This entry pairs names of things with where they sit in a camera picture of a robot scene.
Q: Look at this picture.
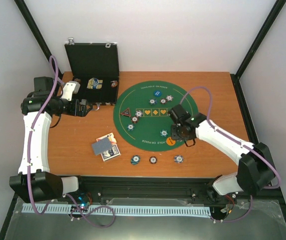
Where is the teal chip bottom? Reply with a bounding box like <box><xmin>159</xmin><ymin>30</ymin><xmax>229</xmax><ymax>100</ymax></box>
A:
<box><xmin>160</xmin><ymin>129</ymin><xmax>168</xmax><ymax>137</ymax></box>

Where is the brown chip top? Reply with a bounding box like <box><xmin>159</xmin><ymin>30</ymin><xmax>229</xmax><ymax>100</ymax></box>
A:
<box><xmin>160</xmin><ymin>98</ymin><xmax>167</xmax><ymax>104</ymax></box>

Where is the purple chip top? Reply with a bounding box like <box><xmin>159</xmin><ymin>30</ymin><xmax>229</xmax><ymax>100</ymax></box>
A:
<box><xmin>166</xmin><ymin>95</ymin><xmax>173</xmax><ymax>102</ymax></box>

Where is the teal chip top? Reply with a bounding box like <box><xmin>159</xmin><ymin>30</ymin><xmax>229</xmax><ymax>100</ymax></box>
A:
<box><xmin>149</xmin><ymin>99</ymin><xmax>157</xmax><ymax>105</ymax></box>

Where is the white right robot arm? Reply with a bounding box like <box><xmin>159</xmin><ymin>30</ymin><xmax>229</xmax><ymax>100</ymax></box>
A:
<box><xmin>168</xmin><ymin>104</ymin><xmax>280</xmax><ymax>196</ymax></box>

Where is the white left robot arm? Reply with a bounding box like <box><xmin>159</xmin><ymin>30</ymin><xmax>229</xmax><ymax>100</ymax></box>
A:
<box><xmin>9</xmin><ymin>77</ymin><xmax>92</xmax><ymax>203</ymax></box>

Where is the orange big blind button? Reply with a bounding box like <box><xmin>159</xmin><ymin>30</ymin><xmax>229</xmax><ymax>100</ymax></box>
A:
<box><xmin>166</xmin><ymin>137</ymin><xmax>176</xmax><ymax>146</ymax></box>

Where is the purple chip stack on table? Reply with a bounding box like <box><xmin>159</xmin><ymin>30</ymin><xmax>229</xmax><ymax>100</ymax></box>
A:
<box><xmin>174</xmin><ymin>155</ymin><xmax>184</xmax><ymax>163</ymax></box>

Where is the yellow card box in case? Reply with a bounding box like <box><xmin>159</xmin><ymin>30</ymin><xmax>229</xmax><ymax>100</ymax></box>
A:
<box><xmin>87</xmin><ymin>77</ymin><xmax>103</xmax><ymax>90</ymax></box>

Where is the brown chip stack on table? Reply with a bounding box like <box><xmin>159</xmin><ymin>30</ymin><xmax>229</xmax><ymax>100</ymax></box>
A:
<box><xmin>149</xmin><ymin>156</ymin><xmax>157</xmax><ymax>164</ymax></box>

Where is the red chip in case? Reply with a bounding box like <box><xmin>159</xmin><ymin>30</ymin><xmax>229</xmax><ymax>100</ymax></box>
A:
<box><xmin>111</xmin><ymin>80</ymin><xmax>118</xmax><ymax>88</ymax></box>

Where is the green round poker mat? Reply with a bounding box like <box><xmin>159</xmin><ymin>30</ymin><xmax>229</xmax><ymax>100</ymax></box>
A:
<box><xmin>113</xmin><ymin>80</ymin><xmax>187</xmax><ymax>152</ymax></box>

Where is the blue small blind button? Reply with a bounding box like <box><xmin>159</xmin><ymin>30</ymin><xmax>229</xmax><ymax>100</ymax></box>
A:
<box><xmin>153</xmin><ymin>90</ymin><xmax>162</xmax><ymax>98</ymax></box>

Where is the black poker chip case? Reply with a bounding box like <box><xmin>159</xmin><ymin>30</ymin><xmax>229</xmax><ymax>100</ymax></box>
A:
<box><xmin>65</xmin><ymin>37</ymin><xmax>120</xmax><ymax>106</ymax></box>

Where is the teal chip stack on table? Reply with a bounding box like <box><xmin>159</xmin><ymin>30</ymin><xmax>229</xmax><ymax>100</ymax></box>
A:
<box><xmin>130</xmin><ymin>155</ymin><xmax>140</xmax><ymax>165</ymax></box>

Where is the blue card box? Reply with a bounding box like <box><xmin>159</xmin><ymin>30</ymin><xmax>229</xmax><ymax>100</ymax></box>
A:
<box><xmin>101</xmin><ymin>144</ymin><xmax>121</xmax><ymax>162</ymax></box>

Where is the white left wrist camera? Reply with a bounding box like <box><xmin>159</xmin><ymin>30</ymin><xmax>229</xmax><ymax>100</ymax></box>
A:
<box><xmin>61</xmin><ymin>81</ymin><xmax>80</xmax><ymax>101</ymax></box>

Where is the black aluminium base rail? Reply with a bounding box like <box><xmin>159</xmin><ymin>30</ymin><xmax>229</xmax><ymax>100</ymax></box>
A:
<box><xmin>57</xmin><ymin>174</ymin><xmax>283</xmax><ymax>208</ymax></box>

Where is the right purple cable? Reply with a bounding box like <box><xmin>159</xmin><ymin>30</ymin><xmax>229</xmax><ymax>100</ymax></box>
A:
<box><xmin>180</xmin><ymin>86</ymin><xmax>281</xmax><ymax>223</ymax></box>

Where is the light blue cable duct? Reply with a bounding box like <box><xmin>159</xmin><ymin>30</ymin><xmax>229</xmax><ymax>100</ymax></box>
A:
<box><xmin>21</xmin><ymin>203</ymin><xmax>211</xmax><ymax>218</ymax></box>

